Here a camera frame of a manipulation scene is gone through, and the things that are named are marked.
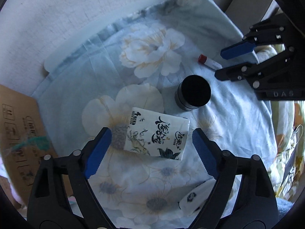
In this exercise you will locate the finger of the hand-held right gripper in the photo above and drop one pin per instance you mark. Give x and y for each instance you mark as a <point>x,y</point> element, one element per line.
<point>236,50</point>
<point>233,72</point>

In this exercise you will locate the white ink-print tissue pack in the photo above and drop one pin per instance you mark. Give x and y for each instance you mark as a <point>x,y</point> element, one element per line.
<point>154,133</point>

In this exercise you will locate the red-capped white tube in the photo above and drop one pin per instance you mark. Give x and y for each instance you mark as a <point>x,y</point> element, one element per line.
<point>209,62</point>

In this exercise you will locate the pale blue floral bedsheet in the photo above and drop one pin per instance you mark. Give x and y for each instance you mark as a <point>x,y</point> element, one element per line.
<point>143,52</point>

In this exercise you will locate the brown cardboard box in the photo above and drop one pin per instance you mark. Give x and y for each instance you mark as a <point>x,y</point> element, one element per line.
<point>19,124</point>

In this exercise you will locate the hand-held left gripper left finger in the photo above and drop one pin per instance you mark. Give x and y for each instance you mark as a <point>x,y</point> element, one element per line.
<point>99,150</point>

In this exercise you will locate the small white packet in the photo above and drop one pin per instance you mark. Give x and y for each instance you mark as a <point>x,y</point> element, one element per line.
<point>190,199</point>

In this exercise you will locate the yellow floral quilt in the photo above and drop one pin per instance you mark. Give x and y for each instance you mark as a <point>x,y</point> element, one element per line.
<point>286,128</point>

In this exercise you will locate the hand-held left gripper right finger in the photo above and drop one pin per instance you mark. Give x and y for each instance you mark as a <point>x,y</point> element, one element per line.
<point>206,152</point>

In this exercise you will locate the blue towel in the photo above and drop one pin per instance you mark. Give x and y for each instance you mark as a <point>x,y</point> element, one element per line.
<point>286,212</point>

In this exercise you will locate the black cylindrical jar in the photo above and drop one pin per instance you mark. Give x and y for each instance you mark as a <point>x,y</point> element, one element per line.
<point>193,90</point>

